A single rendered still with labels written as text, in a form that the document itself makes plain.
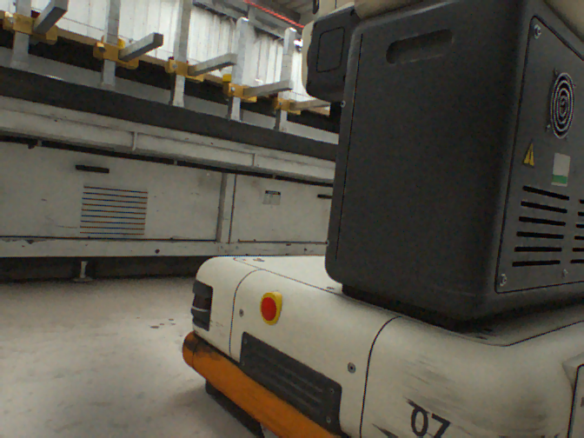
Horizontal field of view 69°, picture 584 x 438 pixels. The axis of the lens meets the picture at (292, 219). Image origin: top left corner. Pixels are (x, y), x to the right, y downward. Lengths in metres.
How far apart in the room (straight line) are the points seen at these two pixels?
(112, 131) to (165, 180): 0.41
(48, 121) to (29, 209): 0.38
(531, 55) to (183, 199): 1.62
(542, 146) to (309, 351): 0.40
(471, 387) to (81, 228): 1.58
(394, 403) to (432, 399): 0.05
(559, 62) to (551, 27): 0.05
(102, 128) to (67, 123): 0.11
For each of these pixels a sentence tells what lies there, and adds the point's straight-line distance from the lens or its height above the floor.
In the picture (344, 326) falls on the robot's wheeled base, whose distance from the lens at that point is 0.58.
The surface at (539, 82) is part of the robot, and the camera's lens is 0.61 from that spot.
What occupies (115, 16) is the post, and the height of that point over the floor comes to 0.94.
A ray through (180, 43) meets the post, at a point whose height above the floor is 0.93.
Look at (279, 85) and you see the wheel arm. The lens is 1.65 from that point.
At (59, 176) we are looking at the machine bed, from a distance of 1.81.
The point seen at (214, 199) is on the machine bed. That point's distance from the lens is 2.05.
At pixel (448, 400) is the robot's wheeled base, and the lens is 0.50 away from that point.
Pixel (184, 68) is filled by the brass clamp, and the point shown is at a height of 0.84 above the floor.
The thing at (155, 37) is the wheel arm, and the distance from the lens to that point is 1.38.
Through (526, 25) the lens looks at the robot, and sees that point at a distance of 0.58.
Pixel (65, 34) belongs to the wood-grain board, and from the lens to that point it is 1.78.
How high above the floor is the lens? 0.42
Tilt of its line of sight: 3 degrees down
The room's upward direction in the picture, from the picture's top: 6 degrees clockwise
